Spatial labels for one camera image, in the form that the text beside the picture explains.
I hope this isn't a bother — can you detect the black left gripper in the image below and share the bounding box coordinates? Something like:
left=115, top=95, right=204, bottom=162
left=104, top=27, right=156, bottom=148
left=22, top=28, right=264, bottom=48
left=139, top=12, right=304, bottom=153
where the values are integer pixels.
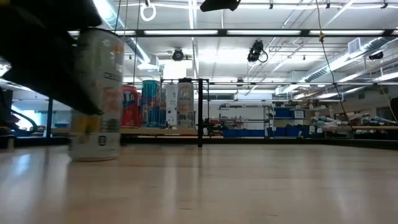
left=0, top=0, right=103, bottom=116

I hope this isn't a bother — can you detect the white Celsius can orange print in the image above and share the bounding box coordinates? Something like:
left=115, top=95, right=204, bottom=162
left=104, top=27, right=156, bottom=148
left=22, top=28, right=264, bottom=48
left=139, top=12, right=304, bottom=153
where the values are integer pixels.
left=68, top=27, right=125, bottom=162
left=177, top=77, right=196, bottom=130

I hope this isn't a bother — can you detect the wooden shelf board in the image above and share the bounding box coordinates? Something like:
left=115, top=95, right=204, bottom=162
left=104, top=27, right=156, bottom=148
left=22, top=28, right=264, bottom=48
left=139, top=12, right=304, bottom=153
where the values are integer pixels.
left=119, top=128, right=198, bottom=136

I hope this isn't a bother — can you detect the black office chair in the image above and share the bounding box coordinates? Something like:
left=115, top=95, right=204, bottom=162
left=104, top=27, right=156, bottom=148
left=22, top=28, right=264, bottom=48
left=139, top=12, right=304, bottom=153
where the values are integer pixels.
left=0, top=108, right=39, bottom=138

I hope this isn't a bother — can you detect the metal shelving rack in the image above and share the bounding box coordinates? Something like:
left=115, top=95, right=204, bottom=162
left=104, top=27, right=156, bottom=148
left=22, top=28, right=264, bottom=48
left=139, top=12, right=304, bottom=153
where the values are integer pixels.
left=217, top=103, right=312, bottom=138

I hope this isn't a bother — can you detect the black machine on bench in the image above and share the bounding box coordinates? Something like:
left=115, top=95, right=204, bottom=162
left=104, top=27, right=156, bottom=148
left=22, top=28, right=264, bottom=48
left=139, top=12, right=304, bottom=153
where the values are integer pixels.
left=201, top=116, right=229, bottom=136

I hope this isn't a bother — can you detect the blue storage bin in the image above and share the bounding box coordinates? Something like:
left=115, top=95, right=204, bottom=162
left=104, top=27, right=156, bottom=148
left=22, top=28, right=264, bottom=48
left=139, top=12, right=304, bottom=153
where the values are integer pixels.
left=273, top=107, right=305, bottom=119
left=222, top=129, right=312, bottom=138

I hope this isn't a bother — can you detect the long wooden workbench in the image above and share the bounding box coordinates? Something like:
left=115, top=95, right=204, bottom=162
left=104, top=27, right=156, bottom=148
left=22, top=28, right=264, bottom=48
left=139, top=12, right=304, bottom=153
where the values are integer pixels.
left=310, top=114, right=398, bottom=139

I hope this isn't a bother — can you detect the black hanging device with cable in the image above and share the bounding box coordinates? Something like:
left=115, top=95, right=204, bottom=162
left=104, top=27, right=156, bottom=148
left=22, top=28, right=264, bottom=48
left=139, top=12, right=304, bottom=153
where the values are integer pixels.
left=247, top=39, right=269, bottom=63

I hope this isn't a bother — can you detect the white hanging ring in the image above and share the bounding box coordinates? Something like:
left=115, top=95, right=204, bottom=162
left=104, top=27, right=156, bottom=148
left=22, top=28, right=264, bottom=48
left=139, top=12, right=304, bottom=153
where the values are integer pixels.
left=139, top=2, right=157, bottom=22

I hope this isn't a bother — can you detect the thin black hanging cable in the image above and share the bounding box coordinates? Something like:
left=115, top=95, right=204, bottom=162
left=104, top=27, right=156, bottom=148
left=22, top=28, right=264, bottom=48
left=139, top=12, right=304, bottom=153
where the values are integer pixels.
left=130, top=0, right=141, bottom=86

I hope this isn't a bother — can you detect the long black cable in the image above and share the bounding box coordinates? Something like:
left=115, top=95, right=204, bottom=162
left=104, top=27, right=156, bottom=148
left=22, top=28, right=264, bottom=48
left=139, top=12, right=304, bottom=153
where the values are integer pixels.
left=114, top=0, right=122, bottom=25

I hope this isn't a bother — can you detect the yellow black hanging cable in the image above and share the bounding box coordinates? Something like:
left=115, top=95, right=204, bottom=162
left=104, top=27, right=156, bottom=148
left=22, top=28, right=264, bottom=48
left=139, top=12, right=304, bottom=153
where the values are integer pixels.
left=315, top=0, right=355, bottom=131

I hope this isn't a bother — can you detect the black shelf divider post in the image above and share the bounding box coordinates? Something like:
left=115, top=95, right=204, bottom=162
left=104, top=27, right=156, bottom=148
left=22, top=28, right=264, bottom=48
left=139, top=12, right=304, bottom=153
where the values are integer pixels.
left=197, top=78, right=205, bottom=148

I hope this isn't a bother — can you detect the black aluminium table frame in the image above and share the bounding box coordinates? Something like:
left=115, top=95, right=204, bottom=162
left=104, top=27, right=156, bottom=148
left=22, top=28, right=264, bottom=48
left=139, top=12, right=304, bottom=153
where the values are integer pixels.
left=0, top=77, right=398, bottom=150

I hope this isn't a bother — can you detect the silver ventilation duct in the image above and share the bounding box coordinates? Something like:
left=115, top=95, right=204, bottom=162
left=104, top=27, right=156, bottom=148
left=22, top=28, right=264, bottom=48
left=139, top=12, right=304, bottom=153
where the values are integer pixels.
left=303, top=36, right=392, bottom=83

